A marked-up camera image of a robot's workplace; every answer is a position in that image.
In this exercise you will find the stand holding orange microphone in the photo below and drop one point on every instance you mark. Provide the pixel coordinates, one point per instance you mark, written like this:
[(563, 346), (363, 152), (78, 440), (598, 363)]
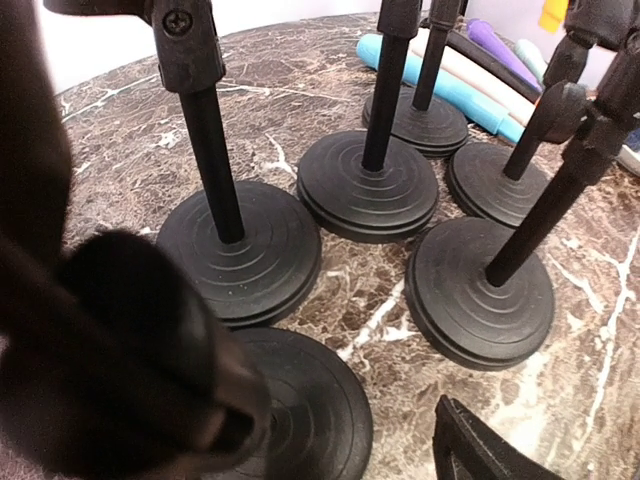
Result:
[(114, 366)]

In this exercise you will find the orange toy microphone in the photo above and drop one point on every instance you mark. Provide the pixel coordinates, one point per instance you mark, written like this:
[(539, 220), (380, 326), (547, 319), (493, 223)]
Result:
[(553, 15)]

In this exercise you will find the black microphone stand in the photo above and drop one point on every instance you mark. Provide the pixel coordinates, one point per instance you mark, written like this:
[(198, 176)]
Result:
[(501, 184)]

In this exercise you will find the cream white toy microphone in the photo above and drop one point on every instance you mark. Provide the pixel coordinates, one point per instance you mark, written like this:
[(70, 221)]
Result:
[(454, 66)]

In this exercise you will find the mint green toy microphone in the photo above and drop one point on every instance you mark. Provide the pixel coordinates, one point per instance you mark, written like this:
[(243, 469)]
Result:
[(532, 58)]

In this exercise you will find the stand holding purple microphone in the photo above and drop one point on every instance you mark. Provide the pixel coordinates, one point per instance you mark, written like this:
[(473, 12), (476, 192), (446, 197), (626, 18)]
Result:
[(368, 186)]

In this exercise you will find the stand holding cream microphone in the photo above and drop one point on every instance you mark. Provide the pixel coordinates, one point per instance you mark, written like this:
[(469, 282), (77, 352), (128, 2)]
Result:
[(475, 289)]

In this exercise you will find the light blue toy microphone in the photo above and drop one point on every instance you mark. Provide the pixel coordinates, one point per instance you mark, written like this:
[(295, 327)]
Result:
[(476, 106)]

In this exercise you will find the stand holding green microphone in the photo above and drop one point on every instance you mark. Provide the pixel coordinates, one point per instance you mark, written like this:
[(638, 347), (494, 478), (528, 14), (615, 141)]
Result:
[(251, 248)]

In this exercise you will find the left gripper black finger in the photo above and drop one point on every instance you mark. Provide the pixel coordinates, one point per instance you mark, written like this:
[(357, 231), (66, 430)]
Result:
[(464, 447)]

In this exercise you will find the stand holding blue microphone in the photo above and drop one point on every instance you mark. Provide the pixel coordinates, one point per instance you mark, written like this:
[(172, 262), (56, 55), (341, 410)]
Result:
[(414, 116)]

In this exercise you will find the purple toy microphone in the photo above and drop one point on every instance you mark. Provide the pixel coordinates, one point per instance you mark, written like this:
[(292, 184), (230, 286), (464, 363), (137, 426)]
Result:
[(482, 33)]

